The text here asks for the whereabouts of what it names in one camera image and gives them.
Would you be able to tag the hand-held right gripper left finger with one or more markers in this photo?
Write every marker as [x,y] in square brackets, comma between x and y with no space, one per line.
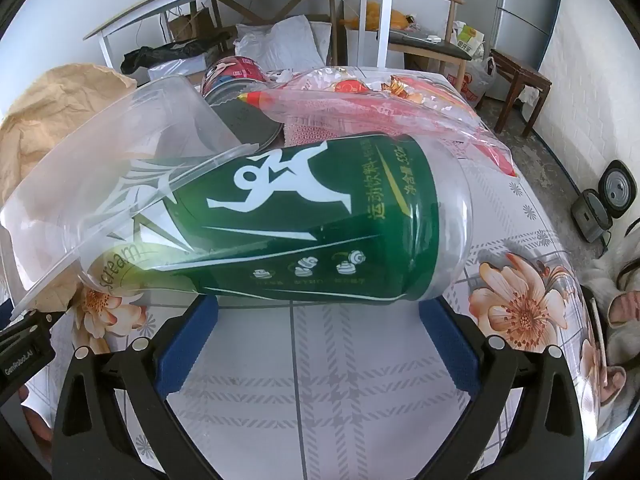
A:
[190,345]

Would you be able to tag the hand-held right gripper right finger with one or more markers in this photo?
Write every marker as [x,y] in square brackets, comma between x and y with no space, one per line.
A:
[447,345]

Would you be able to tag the clear red-printed plastic bag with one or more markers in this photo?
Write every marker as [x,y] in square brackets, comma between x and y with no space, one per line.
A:
[350,105]

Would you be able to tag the red tin can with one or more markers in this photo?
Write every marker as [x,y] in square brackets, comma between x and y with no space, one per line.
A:
[235,72]

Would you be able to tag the black round appliance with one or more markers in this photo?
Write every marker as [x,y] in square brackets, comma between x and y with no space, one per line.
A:
[617,190]

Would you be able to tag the brown paper bag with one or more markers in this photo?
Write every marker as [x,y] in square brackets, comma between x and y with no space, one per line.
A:
[50,95]

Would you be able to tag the white plastic bag red print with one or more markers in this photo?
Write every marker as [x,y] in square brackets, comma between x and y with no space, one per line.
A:
[475,80]

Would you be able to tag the dark wooden stool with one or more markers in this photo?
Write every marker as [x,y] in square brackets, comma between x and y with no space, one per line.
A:
[520,67]

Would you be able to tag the black cloth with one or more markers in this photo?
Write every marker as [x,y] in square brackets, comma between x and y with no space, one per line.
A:
[160,52]

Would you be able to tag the wooden armchair with dark cushion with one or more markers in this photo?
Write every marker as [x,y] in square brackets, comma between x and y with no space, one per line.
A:
[425,42]

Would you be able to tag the white bag with green print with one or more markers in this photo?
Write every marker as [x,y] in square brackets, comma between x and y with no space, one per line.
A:
[467,37]

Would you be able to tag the white quilted mattress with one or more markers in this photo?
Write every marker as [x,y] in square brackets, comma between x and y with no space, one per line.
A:
[590,60]

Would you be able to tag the brown cardboard box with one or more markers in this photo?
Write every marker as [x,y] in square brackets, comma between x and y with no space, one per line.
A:
[192,22]

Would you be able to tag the yellow plush toy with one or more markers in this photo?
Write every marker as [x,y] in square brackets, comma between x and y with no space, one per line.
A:
[380,15]

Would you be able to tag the silver refrigerator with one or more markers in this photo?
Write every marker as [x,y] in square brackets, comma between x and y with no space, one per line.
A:
[525,5]

